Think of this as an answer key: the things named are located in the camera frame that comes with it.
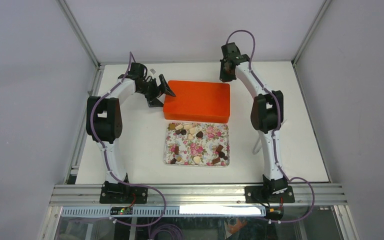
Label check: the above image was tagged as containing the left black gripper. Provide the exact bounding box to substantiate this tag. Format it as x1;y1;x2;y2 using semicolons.
137;74;175;107

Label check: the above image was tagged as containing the orange box lid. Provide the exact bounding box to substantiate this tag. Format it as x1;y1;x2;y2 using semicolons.
162;80;231;124

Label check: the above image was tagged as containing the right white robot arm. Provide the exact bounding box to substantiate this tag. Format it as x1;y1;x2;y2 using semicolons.
219;42;288;203

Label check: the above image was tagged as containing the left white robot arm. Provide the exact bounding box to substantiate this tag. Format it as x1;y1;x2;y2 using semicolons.
86;62;175;203

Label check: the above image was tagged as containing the dark heart chocolate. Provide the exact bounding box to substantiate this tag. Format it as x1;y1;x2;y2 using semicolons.
196;131;204;139

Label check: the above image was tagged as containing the white heart chocolate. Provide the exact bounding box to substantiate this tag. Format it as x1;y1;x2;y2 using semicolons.
193;156;201;165

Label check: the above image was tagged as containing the brown chocolate lower right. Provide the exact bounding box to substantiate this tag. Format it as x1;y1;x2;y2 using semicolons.
215;145;224;153

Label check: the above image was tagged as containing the brown chocolate tray corner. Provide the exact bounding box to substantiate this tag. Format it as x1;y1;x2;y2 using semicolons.
212;157;221;165

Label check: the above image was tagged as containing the floral tray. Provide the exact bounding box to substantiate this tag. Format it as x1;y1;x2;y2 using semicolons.
163;122;230;167

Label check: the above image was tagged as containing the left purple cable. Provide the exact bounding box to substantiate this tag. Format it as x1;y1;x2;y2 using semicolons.
89;51;167;228

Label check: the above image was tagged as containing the purple cable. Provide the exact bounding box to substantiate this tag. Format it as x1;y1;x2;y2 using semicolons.
225;30;315;223
89;51;167;228

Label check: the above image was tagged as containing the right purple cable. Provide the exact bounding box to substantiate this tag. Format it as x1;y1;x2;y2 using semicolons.
225;30;315;223

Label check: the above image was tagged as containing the aluminium frame rail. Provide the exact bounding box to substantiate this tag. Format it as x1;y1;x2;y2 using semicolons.
47;183;350;218

